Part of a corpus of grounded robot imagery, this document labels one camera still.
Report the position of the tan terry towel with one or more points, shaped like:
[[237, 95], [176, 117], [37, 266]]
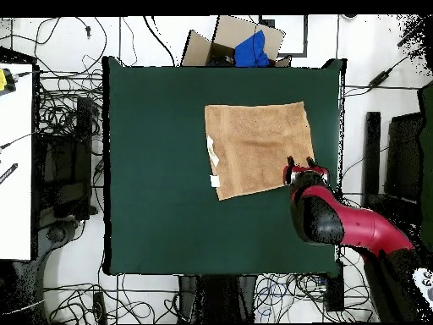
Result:
[[253, 152]]

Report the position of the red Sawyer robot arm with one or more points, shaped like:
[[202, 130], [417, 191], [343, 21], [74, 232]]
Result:
[[355, 223]]

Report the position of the black flat strip tool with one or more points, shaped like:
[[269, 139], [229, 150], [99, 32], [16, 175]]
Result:
[[8, 172]]

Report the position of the black upright bar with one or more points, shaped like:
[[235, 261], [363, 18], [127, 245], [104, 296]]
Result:
[[372, 152]]

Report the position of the black power adapter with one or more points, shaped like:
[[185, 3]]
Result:
[[379, 79]]

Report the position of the blue garment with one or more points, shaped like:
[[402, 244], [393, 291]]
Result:
[[252, 52]]

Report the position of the dark green fabric piece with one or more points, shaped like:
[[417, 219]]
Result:
[[427, 152]]

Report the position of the black floor box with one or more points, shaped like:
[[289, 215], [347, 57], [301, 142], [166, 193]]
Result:
[[335, 291]]

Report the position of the open cardboard box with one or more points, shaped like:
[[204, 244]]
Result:
[[233, 30]]

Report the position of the dark green table cloth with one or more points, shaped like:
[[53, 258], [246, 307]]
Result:
[[152, 220]]

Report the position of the black power strip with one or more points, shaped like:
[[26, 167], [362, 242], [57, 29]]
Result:
[[99, 308]]

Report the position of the white desk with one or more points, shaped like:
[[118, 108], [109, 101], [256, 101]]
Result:
[[15, 169]]

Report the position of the yellow and black device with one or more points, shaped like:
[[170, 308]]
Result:
[[4, 81]]

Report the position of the dark square floor frame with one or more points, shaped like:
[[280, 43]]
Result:
[[305, 40]]

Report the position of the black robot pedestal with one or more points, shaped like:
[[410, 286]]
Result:
[[216, 298]]

